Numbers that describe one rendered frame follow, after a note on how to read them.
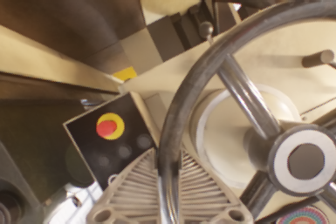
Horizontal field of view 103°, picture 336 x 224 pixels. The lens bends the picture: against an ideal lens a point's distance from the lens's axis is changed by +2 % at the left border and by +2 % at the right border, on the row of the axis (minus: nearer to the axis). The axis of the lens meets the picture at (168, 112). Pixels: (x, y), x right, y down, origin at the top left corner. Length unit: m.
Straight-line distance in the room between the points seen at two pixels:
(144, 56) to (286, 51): 0.84
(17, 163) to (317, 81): 0.75
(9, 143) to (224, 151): 0.43
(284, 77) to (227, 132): 0.28
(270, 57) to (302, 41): 0.10
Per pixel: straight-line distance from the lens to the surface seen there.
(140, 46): 1.12
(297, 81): 0.53
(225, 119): 0.28
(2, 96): 0.43
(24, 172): 0.42
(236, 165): 0.31
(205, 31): 0.38
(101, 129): 0.27
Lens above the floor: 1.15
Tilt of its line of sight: 5 degrees up
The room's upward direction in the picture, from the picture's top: 154 degrees clockwise
